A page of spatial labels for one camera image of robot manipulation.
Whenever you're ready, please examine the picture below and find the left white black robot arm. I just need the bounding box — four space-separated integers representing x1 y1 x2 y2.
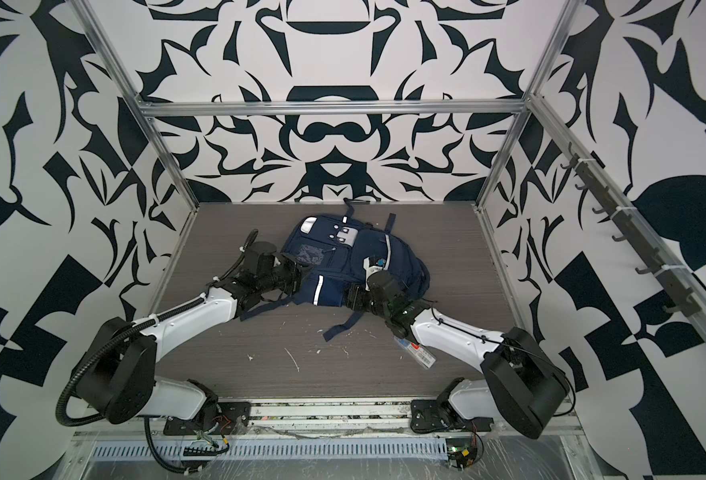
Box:
55 242 312 429

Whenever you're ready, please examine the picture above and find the navy blue student backpack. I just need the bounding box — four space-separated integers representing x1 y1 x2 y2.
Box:
241 200 431 344

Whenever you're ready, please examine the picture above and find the green circuit board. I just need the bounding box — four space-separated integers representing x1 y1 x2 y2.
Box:
446 437 485 471

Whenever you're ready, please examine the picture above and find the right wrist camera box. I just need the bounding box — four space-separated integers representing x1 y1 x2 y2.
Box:
363 256 387 280

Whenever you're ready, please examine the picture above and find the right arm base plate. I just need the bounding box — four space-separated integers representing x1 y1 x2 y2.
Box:
409 400 494 434

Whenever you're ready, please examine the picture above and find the white slotted cable duct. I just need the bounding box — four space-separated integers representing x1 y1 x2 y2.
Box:
88 437 450 462

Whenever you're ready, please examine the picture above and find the wall hook rack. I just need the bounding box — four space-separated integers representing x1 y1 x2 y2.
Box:
563 145 702 317

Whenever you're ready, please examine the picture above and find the clear plastic eraser case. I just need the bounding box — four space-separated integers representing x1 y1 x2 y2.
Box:
394 337 436 369

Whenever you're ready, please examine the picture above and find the aluminium cage frame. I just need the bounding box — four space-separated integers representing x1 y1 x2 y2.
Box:
71 1 706 342

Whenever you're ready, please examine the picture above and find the aluminium front rail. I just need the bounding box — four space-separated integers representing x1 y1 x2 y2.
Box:
74 397 585 442

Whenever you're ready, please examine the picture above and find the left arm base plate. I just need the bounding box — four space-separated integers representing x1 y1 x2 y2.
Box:
163 401 252 436

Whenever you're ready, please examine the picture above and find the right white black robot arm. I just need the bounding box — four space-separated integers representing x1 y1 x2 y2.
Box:
344 271 573 439

